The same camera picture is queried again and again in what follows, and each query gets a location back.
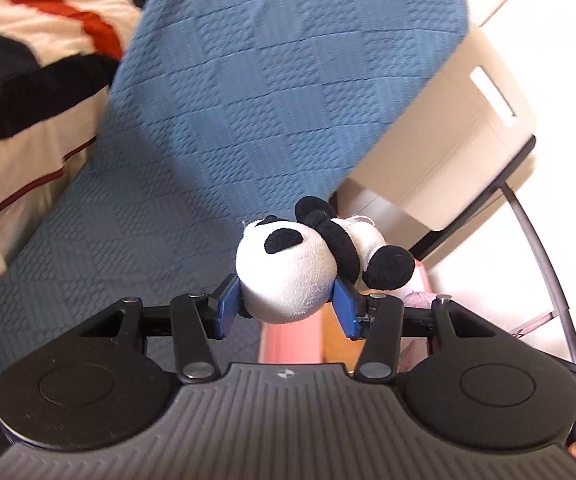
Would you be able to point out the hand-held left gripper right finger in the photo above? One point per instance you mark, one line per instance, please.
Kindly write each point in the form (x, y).
(345, 310)

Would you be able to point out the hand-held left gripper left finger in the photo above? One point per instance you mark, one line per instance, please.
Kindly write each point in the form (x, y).
(227, 310)

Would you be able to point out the pink storage box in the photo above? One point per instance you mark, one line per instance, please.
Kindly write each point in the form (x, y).
(288, 340)

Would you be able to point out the black and white panda plush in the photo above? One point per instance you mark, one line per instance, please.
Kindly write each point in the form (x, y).
(288, 275)

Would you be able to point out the pink plush toy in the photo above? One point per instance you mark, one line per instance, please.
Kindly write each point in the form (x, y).
(418, 299)

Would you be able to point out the beige plastic chair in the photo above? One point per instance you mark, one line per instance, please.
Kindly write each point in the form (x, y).
(448, 160)

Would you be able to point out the black curved tube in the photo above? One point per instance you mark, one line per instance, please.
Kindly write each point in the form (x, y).
(543, 260)

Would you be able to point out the blue textured chair cover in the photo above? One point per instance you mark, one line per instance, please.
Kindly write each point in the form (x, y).
(248, 100)

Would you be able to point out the striped fleece blanket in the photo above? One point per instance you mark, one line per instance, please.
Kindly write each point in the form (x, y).
(28, 60)

